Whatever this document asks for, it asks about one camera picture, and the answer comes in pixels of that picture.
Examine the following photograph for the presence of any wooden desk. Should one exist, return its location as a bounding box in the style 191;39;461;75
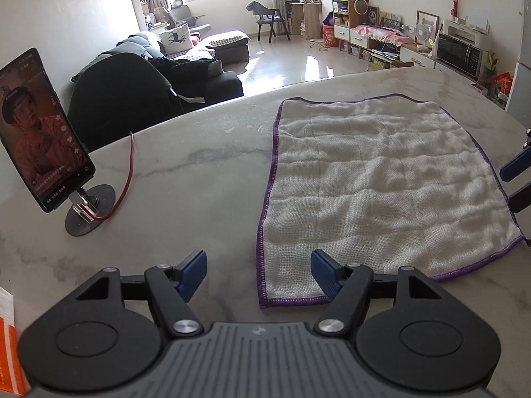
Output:
285;1;323;38

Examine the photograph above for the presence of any small white desk fan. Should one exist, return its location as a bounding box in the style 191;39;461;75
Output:
414;24;431;50

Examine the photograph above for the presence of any white refrigerator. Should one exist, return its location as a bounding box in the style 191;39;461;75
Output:
505;60;531;125

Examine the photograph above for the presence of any grey recliner chair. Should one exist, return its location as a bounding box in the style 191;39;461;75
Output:
153;0;212;36

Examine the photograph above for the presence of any wooden picture frame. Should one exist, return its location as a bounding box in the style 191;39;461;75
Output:
416;10;440;30

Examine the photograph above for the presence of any red cable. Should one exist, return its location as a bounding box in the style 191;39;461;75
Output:
92;131;135;221

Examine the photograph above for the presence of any black microwave oven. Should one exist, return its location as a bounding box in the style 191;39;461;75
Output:
435;35;490;79

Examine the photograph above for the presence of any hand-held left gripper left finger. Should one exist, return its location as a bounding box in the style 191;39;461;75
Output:
75;250;207;337

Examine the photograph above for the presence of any white printer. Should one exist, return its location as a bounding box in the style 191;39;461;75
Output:
440;17;494;48

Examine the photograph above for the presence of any dark wooden chair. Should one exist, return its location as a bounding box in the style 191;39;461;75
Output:
255;7;292;42

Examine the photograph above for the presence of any white towel purple trim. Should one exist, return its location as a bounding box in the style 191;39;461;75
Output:
257;93;527;308

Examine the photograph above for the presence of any black smartphone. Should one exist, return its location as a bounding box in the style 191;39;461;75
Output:
0;47;97;213

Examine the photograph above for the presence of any pink cloth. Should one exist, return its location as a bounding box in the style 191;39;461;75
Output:
352;25;421;48

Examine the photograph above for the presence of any round phone stand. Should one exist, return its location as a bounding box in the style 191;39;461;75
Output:
65;183;117;237

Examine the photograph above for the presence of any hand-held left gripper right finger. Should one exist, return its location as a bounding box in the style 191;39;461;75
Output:
311;249;444;337

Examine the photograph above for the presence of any white low cabinet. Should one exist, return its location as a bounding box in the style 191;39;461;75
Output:
399;45;436;70

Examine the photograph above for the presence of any orange tissue packet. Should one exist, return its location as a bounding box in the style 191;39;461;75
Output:
0;285;31;396

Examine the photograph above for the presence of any deer print cushion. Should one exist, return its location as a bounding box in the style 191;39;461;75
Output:
159;23;193;54

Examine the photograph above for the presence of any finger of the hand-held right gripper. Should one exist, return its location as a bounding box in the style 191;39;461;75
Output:
508;186;531;216
500;128;531;182

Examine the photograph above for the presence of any white wooden shelf cabinet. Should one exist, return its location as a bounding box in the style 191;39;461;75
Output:
332;0;374;52

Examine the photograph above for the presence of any grey ottoman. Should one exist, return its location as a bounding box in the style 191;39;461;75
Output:
199;30;252;65

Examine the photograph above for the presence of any grey sofa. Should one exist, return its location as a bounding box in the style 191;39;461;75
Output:
100;31;245;106

